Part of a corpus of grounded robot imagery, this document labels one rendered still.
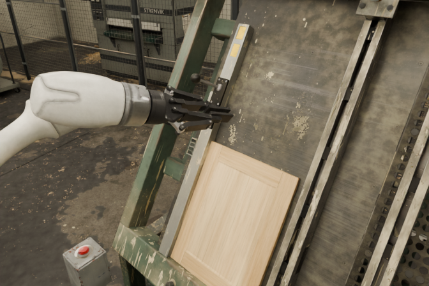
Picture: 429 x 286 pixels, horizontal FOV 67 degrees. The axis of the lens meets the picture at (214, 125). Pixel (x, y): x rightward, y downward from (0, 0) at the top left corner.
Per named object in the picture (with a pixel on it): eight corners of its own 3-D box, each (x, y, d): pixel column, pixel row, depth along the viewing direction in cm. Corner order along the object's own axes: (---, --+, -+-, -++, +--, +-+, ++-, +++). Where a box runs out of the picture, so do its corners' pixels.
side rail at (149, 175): (138, 219, 152) (119, 221, 143) (217, -6, 147) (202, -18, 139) (146, 226, 149) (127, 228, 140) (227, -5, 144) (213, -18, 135)
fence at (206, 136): (165, 249, 133) (158, 251, 129) (244, 27, 129) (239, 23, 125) (173, 256, 130) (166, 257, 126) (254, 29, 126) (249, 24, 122)
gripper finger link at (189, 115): (172, 105, 72) (172, 110, 72) (213, 112, 79) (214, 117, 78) (164, 115, 75) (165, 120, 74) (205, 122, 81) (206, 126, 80)
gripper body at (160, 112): (154, 111, 66) (193, 115, 71) (145, 80, 70) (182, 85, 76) (140, 132, 71) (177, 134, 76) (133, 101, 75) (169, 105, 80)
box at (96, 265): (71, 284, 133) (61, 253, 125) (97, 266, 141) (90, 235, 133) (86, 302, 126) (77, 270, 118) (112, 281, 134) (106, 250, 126)
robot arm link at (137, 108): (121, 72, 66) (148, 76, 70) (107, 100, 72) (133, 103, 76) (129, 107, 62) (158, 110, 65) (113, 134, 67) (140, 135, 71)
